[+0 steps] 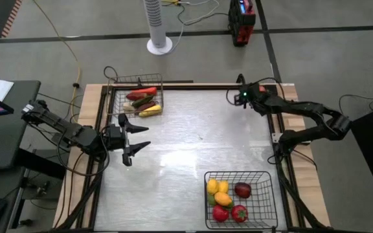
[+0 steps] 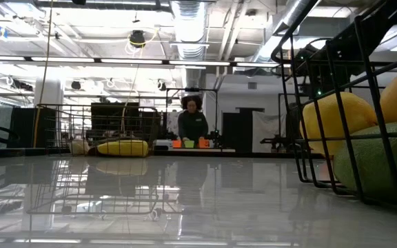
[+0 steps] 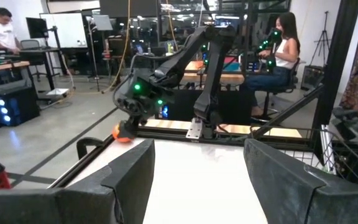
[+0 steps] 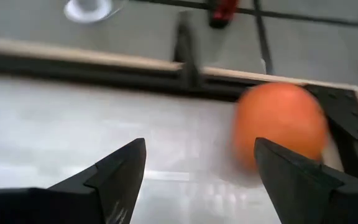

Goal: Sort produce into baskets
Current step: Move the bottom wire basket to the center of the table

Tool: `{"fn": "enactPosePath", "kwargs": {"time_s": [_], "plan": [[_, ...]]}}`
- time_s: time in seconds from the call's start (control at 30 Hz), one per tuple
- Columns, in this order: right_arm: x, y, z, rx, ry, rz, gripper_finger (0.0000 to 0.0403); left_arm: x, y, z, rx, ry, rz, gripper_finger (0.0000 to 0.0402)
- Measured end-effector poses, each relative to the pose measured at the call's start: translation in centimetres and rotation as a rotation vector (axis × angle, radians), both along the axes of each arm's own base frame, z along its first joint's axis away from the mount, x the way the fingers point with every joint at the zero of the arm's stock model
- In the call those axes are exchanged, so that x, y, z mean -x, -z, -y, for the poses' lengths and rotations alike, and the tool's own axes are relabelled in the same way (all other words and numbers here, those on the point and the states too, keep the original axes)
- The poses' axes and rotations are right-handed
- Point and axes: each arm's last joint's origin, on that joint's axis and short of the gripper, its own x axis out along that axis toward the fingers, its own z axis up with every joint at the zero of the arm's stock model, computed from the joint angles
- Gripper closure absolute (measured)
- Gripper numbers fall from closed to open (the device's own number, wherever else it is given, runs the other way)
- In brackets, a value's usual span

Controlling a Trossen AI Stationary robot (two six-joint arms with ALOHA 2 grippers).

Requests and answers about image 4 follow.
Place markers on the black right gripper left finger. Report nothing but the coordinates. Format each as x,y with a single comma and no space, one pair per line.
117,186

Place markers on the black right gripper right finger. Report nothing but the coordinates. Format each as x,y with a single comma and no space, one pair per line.
306,193

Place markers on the orange fruit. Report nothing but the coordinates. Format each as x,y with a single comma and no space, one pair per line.
278,121

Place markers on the white tower fan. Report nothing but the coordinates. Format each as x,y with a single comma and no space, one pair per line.
87,14

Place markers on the red black tool case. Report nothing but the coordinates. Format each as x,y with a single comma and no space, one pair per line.
224,12

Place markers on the black table frame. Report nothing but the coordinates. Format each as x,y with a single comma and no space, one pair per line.
73,70

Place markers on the black upright bracket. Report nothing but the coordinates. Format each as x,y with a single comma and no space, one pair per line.
185,53

